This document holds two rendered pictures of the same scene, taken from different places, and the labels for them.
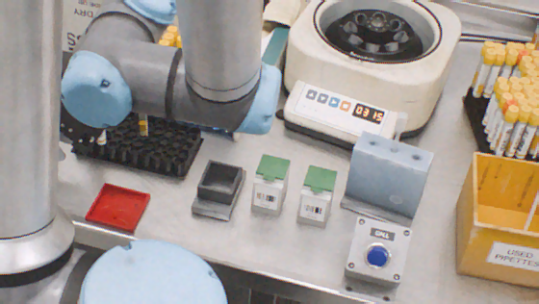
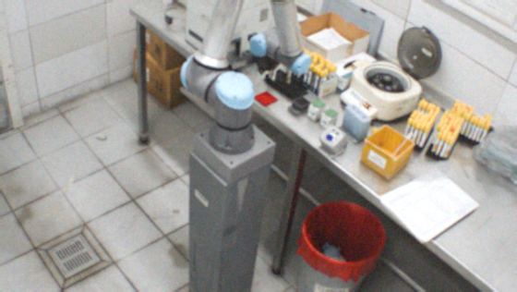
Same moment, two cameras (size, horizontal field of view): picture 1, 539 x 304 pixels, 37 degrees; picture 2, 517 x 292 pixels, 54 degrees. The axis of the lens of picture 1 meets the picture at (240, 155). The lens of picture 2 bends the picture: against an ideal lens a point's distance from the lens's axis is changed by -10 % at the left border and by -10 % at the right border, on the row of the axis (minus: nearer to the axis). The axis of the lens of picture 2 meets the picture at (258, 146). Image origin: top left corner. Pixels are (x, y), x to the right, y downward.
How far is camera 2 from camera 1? 1.15 m
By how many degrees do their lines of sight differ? 23
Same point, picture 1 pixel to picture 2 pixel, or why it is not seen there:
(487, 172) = (389, 135)
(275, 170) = (318, 104)
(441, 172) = not seen: hidden behind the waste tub
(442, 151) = not seen: hidden behind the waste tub
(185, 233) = (281, 114)
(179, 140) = (298, 89)
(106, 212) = (260, 98)
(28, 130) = (222, 31)
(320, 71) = (357, 85)
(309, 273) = (310, 139)
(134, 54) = (272, 38)
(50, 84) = (231, 23)
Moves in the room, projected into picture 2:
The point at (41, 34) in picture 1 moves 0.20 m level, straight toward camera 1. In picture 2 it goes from (232, 11) to (206, 41)
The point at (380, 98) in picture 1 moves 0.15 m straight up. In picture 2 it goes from (372, 101) to (380, 68)
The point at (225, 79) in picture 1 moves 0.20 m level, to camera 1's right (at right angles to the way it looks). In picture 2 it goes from (285, 47) to (339, 72)
